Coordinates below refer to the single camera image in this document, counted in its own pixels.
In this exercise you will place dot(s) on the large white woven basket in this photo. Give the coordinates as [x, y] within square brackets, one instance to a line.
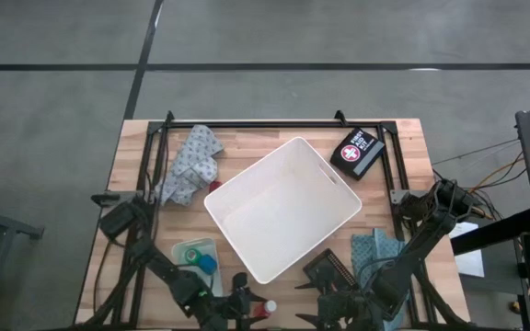
[283, 211]

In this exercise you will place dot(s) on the red pill bottle white cap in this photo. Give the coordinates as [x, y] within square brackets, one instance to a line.
[261, 311]
[215, 186]

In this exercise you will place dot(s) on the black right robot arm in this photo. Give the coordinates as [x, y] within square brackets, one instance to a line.
[423, 234]

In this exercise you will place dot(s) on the grey patterned cloth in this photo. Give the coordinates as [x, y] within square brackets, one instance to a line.
[191, 161]

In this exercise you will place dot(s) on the bright green tape roll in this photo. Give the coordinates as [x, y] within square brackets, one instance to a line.
[187, 256]

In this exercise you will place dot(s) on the translucent plastic bin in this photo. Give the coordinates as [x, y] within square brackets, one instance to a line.
[210, 243]

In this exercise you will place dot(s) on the small black slotted basket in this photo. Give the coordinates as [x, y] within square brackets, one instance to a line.
[312, 270]

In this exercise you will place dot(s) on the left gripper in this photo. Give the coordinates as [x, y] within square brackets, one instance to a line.
[230, 315]

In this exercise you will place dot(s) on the black support beam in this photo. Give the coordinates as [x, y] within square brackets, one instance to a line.
[490, 232]

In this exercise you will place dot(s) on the white paper sheet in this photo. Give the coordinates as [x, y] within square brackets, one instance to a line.
[469, 264]

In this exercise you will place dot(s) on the black first aid kit pouch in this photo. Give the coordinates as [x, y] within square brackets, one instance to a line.
[366, 156]

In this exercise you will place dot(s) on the blue bandage roll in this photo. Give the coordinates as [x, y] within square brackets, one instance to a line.
[208, 265]

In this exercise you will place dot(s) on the blue patterned cloth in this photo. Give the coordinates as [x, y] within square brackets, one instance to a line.
[364, 253]

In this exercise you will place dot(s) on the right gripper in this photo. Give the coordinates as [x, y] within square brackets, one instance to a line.
[345, 310]

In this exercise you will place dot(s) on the black metal table frame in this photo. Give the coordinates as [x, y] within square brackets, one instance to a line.
[269, 124]

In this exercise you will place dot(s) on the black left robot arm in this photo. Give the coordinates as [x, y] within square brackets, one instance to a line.
[173, 276]

